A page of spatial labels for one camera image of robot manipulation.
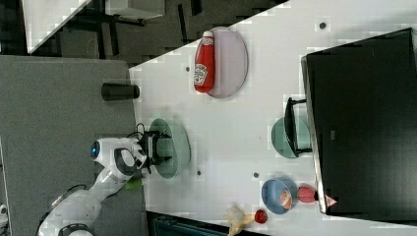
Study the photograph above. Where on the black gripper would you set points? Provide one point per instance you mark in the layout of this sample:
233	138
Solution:
148	143

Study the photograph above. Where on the green oval plastic strainer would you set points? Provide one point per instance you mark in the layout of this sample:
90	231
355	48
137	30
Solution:
178	147

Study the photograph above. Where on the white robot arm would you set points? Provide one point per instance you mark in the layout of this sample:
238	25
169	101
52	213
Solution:
75	213

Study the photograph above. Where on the green brush tool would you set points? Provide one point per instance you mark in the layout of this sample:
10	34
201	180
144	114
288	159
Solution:
134	183

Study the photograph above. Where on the black cylinder cup upper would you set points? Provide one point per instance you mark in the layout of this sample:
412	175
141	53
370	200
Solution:
111	92

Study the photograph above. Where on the blue crate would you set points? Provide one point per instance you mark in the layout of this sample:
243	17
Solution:
172	227

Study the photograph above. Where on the red ketchup bottle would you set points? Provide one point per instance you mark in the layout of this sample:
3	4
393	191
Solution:
205	65

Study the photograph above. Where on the peeled banana toy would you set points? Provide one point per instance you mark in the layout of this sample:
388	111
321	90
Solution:
238	220

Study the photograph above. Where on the lilac oval plate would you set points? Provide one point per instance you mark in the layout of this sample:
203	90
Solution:
231	62

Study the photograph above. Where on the blue bowl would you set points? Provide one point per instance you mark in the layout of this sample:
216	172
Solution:
271	191

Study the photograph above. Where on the green round plate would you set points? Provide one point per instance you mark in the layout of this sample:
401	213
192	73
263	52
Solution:
282	145

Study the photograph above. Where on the small red strawberry toy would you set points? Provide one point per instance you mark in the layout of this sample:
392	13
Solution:
261	216

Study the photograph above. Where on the orange item in bowl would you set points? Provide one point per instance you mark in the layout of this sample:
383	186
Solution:
286	199

